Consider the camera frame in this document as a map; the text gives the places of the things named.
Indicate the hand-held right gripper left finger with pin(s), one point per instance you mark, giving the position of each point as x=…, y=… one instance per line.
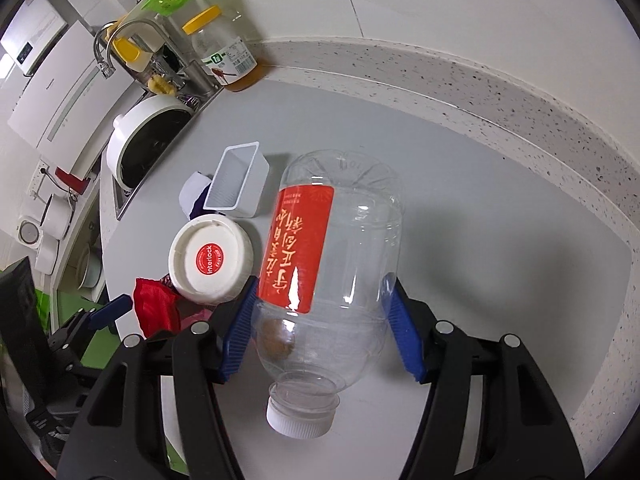
x=240, y=330

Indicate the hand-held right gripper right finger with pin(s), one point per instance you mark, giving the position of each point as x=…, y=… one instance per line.
x=405, y=335

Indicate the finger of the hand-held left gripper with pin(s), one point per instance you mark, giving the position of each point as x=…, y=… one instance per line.
x=112, y=307

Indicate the clear plastic bottle red label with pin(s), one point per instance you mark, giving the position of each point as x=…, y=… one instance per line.
x=350, y=240

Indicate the pale bowl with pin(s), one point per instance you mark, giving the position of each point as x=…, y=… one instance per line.
x=92, y=270

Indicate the red wrapper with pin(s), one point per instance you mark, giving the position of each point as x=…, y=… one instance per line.
x=155, y=305

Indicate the black panel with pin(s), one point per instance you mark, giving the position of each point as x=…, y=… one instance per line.
x=20, y=320

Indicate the white round jar red sticker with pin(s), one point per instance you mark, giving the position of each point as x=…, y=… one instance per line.
x=210, y=260

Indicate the small white pot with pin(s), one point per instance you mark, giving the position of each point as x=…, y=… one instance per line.
x=46, y=256

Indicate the stainless steel sink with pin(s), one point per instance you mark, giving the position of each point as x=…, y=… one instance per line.
x=125, y=202

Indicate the large white pot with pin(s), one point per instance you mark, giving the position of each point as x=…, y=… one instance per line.
x=56, y=215

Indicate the white round timer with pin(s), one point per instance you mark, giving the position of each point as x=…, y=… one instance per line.
x=29, y=231

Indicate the red kettle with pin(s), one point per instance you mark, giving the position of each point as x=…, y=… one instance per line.
x=70, y=179

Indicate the small white purple cup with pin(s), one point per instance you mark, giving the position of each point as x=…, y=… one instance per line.
x=192, y=190

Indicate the white rectangular plastic tub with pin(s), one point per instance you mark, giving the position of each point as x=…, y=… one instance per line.
x=235, y=175

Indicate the white round pot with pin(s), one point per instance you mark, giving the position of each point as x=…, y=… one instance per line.
x=120, y=140

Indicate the yellow sponge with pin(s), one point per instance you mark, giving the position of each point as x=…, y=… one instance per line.
x=162, y=84

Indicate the chrome faucet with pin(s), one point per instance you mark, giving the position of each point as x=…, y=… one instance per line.
x=102, y=55

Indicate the yellow white cup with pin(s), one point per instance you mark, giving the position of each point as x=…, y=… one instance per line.
x=127, y=50

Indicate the glass jar yellow lid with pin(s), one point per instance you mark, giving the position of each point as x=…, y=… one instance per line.
x=225, y=50

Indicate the white water heater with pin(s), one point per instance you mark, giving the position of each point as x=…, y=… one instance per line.
x=35, y=25

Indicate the wall socket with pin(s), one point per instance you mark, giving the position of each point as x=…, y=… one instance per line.
x=40, y=177

